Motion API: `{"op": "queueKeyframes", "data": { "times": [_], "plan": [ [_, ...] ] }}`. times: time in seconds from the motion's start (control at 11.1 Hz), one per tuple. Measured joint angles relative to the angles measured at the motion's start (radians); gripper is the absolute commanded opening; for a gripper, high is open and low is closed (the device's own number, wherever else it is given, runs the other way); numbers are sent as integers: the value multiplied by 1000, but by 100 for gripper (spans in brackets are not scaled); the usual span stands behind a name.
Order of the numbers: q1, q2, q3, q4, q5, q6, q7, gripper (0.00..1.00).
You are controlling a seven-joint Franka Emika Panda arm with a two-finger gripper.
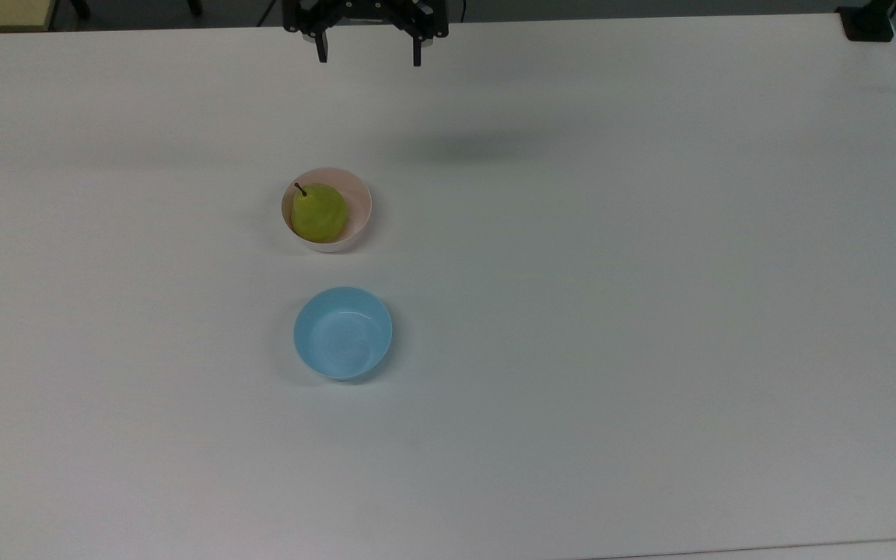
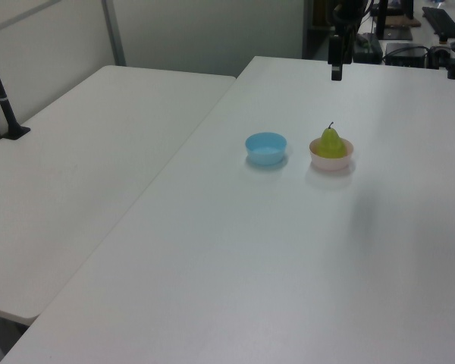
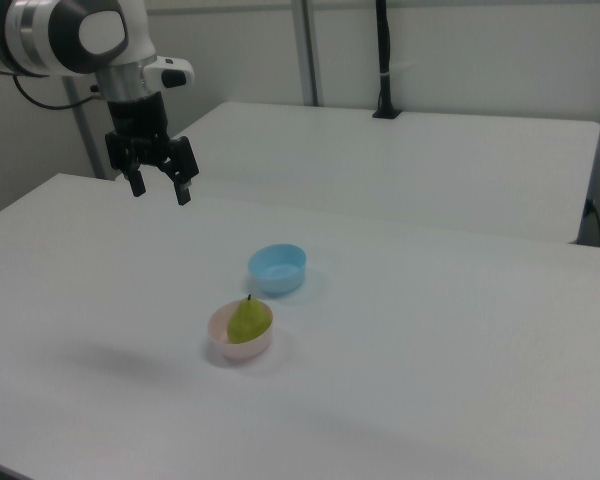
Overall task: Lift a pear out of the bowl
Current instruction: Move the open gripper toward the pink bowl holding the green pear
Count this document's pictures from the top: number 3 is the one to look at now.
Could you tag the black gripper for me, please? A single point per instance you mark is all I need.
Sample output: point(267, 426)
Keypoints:
point(139, 131)

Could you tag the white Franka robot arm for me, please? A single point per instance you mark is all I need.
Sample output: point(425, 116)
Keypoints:
point(55, 35)

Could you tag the blue plastic bowl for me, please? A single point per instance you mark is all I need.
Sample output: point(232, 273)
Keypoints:
point(278, 272)

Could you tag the green pear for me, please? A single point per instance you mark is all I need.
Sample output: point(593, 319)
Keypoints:
point(248, 322)

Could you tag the pink plastic bowl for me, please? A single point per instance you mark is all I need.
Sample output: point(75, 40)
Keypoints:
point(240, 345)

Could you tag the grey wall post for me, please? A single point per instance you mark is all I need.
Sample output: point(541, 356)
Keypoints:
point(305, 50)

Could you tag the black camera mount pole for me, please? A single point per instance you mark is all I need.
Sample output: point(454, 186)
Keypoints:
point(385, 60)

